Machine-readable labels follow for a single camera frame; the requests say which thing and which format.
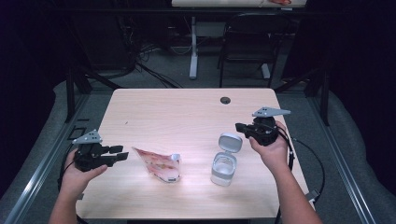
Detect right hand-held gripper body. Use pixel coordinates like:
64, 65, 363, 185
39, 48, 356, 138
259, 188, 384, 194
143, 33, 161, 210
251, 106, 292, 147

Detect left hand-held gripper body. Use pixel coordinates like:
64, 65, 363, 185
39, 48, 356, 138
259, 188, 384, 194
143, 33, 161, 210
72, 130, 110, 173

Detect red white snack pouch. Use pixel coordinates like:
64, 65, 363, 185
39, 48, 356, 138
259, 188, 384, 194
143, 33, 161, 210
132, 147, 182, 184

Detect white lidded plastic container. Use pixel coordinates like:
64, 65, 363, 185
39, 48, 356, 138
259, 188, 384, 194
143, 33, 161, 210
210, 133, 244, 188

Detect person's right hand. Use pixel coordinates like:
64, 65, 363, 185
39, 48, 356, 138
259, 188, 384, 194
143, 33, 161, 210
248, 120, 291, 177

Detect person's left hand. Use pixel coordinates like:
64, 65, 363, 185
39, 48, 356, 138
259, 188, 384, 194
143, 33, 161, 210
59, 148, 108, 202

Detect black metal stand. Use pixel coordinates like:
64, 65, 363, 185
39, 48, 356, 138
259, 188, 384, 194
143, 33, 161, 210
274, 66, 331, 127
64, 66, 122, 124

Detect black folding chair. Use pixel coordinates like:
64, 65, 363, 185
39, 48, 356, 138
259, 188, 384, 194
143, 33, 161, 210
218, 12, 292, 89

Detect light wooden desk top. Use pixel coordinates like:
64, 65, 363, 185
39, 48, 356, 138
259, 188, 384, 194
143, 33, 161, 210
171, 0, 307, 8

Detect left hand-held gripper cable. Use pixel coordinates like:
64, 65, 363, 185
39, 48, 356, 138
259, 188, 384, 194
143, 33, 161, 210
57, 144, 88, 224

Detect hand-held gripper cable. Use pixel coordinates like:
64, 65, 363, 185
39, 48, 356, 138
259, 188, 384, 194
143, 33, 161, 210
57, 144, 88, 224
274, 124, 325, 224

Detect aluminium floor rail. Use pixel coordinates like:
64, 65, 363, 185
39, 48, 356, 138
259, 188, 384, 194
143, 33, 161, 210
306, 92, 379, 224
3, 92, 92, 224

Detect right hand-held gripper cable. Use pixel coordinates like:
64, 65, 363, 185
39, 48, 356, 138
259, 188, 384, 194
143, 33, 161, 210
274, 124, 325, 224

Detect grey cable connector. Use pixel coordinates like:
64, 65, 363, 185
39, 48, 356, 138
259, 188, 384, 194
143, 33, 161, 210
306, 189, 321, 203

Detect bundle of floor cables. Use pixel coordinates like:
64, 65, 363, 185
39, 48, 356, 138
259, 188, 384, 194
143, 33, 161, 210
118, 40, 185, 90

